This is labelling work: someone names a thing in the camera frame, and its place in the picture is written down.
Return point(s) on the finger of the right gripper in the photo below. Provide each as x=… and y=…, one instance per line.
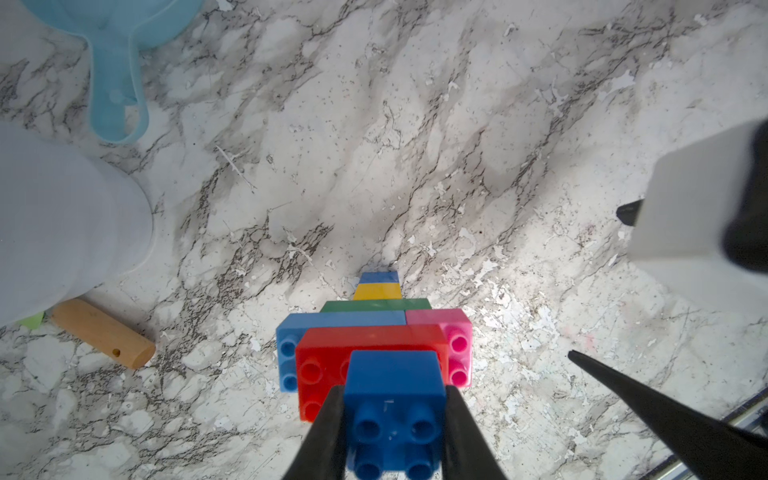
x=628, y=213
x=644, y=401

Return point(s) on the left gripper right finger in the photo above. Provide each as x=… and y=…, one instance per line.
x=466, y=455

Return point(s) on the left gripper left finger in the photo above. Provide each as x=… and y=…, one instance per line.
x=323, y=452

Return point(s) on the red long lego brick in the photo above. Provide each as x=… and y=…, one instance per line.
x=323, y=356

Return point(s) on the pink small lego brick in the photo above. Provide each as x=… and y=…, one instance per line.
x=458, y=331

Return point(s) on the green long lego brick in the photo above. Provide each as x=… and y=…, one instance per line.
x=376, y=305

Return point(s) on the yellow small lego brick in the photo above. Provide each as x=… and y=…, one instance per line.
x=377, y=291

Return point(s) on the green toy rake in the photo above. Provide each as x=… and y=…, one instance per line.
x=99, y=330

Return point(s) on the white pot with flowers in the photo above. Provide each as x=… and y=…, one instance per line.
x=68, y=223

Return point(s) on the teal whale shaped dish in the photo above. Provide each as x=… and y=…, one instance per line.
x=116, y=31

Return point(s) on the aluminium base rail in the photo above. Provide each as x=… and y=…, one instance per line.
x=707, y=448

